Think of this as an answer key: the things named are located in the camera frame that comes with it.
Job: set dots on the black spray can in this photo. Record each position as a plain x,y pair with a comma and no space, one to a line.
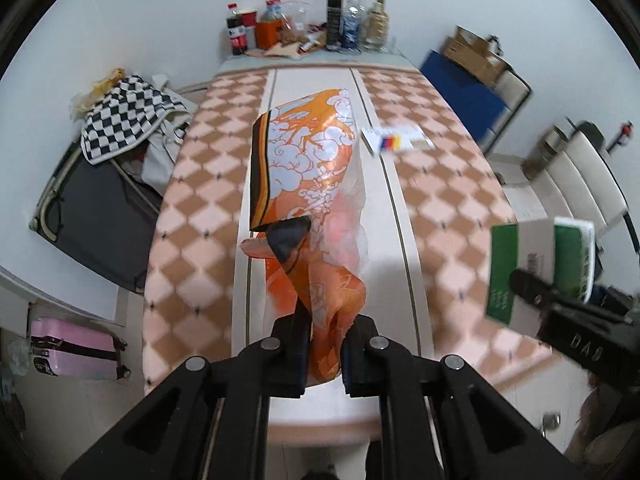
334,17

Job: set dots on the yellowish glass bottle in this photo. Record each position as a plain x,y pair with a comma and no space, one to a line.
377,25

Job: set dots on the brown checkered tablecloth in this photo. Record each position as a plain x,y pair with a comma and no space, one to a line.
200,260

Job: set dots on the person's right forearm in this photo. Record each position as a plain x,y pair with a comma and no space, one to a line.
597,412

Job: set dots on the yellow plastic bag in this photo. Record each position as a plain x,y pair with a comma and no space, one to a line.
100,86

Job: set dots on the blue cushion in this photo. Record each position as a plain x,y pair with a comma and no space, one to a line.
462,95

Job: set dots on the red paper cup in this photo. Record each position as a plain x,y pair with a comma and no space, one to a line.
248,19

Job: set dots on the pink suitcase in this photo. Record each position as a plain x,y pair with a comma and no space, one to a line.
75,350

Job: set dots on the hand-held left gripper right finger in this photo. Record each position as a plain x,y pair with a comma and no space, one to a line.
356,362

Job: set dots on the clear plastic bag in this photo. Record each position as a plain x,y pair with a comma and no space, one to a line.
296,20

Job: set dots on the white box with yellow label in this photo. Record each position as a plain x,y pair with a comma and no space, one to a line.
397,141

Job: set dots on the orange box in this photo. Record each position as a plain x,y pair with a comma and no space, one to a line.
265,35

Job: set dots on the brown paper pile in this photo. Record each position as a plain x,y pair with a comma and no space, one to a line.
285,50

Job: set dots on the cola bottle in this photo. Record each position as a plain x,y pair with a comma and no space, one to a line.
236,32

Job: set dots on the dark folding cot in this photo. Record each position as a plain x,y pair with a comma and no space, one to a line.
95,210

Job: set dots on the cardboard box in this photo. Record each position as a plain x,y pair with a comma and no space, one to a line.
470,57

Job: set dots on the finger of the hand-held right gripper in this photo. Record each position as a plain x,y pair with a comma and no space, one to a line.
530,285

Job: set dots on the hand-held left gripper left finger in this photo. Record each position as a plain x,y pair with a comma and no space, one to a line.
296,357

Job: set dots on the white padded chair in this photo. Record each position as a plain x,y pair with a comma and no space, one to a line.
585,180

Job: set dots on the green and white box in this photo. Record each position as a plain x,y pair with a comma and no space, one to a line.
537,240

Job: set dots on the black and white checkered cloth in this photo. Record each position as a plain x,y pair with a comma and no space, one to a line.
127,120

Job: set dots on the orange plastic bag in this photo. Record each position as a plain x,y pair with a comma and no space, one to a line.
310,150

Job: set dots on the blue label water bottle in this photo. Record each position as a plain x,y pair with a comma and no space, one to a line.
352,25

